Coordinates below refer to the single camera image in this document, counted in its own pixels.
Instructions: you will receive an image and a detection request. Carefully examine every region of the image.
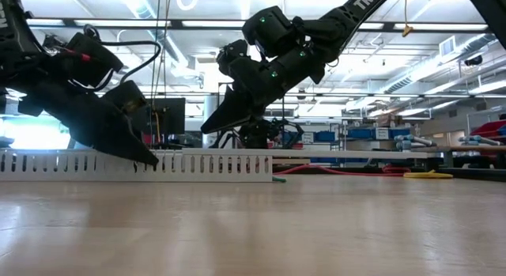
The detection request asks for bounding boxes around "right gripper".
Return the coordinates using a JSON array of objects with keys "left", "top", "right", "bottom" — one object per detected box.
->
[{"left": 200, "top": 47, "right": 326, "bottom": 135}]

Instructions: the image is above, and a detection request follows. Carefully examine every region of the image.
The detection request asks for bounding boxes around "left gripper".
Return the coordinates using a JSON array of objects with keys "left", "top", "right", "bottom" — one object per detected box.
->
[{"left": 17, "top": 80, "right": 160, "bottom": 167}]

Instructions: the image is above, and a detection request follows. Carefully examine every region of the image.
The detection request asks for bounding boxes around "white slotted cable duct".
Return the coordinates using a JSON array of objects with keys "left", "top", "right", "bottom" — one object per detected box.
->
[{"left": 0, "top": 148, "right": 274, "bottom": 183}]

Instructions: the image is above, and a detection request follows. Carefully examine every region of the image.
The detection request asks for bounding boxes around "black monitor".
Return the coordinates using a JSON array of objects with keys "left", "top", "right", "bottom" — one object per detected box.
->
[{"left": 148, "top": 97, "right": 186, "bottom": 137}]

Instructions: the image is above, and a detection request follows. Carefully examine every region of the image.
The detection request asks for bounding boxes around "black overhead beam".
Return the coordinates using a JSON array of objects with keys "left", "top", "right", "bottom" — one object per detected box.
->
[{"left": 25, "top": 17, "right": 491, "bottom": 33}]

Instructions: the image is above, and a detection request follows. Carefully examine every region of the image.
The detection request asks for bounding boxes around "blue bin shelf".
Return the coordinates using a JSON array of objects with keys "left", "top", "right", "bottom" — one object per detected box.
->
[{"left": 304, "top": 125, "right": 414, "bottom": 165}]

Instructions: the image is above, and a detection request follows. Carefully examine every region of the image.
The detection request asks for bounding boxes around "blue white pipe assembly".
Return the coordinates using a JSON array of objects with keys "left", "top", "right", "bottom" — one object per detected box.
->
[
  {"left": 458, "top": 135, "right": 503, "bottom": 147},
  {"left": 394, "top": 134, "right": 436, "bottom": 153}
]

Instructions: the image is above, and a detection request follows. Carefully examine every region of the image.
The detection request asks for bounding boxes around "yellow hanging tag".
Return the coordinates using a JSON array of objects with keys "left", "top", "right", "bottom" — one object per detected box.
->
[{"left": 402, "top": 0, "right": 414, "bottom": 38}]

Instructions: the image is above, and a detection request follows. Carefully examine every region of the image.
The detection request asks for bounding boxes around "white ceiling vent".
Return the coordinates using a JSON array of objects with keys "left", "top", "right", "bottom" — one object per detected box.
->
[{"left": 439, "top": 36, "right": 457, "bottom": 58}]

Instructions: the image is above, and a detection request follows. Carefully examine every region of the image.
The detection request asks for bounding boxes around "wooden workbench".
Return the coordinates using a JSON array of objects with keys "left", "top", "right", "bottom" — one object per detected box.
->
[{"left": 410, "top": 144, "right": 506, "bottom": 168}]

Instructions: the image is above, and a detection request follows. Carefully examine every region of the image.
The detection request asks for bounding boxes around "red bin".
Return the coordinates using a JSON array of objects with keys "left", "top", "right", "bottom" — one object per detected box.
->
[{"left": 470, "top": 119, "right": 506, "bottom": 138}]

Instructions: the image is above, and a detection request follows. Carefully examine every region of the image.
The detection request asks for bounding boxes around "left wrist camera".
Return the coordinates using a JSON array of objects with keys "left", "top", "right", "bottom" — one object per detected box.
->
[{"left": 103, "top": 80, "right": 149, "bottom": 115}]

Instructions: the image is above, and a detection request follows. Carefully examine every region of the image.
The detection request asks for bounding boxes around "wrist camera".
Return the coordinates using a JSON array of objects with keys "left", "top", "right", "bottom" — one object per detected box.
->
[
  {"left": 216, "top": 39, "right": 251, "bottom": 76},
  {"left": 103, "top": 80, "right": 149, "bottom": 115}
]

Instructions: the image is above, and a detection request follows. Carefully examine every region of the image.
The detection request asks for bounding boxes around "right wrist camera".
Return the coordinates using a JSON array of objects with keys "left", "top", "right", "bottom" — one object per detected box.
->
[{"left": 216, "top": 39, "right": 251, "bottom": 76}]

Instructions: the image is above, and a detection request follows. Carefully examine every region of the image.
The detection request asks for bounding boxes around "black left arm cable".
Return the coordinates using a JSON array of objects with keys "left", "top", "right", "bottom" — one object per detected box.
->
[{"left": 82, "top": 25, "right": 162, "bottom": 87}]

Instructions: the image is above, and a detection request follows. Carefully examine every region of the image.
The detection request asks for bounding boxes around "thin red wire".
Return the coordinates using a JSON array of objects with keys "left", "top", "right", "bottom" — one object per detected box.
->
[{"left": 272, "top": 164, "right": 412, "bottom": 177}]

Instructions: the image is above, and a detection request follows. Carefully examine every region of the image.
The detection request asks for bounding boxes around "black aluminium table frame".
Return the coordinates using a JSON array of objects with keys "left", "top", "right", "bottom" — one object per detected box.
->
[{"left": 272, "top": 164, "right": 506, "bottom": 183}]

